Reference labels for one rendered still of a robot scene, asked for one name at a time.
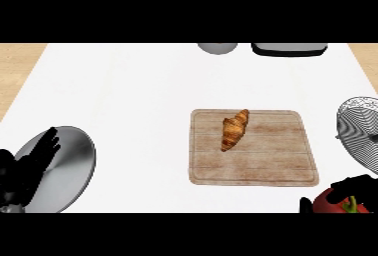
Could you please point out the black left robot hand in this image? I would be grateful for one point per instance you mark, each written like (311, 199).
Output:
(29, 166)

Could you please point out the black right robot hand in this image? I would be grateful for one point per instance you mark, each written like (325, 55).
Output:
(354, 187)

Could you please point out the red bell pepper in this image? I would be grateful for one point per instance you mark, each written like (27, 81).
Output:
(328, 204)

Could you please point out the wooden cutting board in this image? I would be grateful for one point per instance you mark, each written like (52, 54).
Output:
(252, 147)

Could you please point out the round silver plate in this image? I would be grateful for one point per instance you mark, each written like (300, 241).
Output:
(66, 173)

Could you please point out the brown croissant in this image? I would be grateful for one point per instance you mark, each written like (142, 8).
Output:
(233, 130)

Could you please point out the grey and black appliance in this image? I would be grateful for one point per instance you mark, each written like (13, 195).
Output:
(289, 49)

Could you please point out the grey round bowl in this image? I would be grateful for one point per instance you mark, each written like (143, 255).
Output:
(217, 47)

